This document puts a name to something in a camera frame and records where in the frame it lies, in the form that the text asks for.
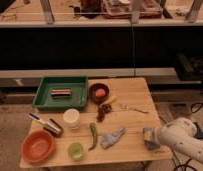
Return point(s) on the blue grey cloth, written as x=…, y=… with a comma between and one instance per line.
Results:
x=109, y=139

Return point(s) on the yellow blue sponge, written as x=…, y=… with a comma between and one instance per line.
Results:
x=149, y=139

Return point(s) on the orange fruit in bowl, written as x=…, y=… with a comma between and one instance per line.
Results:
x=100, y=93

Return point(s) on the dark brown bowl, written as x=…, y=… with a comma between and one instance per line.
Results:
x=93, y=89

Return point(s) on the yellow banana piece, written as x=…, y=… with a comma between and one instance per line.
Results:
x=110, y=100

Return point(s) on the dark red grape bunch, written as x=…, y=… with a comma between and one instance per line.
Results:
x=102, y=111

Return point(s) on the silver metal fork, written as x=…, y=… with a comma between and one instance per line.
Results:
x=127, y=107

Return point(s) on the wooden table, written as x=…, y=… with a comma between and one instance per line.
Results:
x=130, y=148

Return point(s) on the white plastic cup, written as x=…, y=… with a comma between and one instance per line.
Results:
x=71, y=118

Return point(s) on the green plastic tray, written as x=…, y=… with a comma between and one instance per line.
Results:
x=77, y=85

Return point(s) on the green chili pepper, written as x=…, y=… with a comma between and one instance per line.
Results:
x=94, y=135

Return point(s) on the light green cup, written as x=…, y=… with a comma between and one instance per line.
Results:
x=75, y=151

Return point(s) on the orange plastic bowl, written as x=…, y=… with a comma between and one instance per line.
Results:
x=37, y=146

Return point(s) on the dark box on floor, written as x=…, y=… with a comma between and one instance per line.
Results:
x=199, y=133

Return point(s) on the black handled brush tool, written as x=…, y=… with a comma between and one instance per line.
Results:
x=51, y=125

